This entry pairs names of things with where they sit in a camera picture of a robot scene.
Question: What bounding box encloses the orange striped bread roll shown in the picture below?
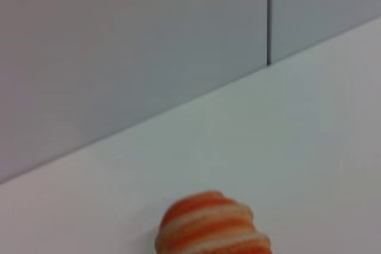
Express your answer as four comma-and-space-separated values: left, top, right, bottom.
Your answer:
154, 190, 273, 254

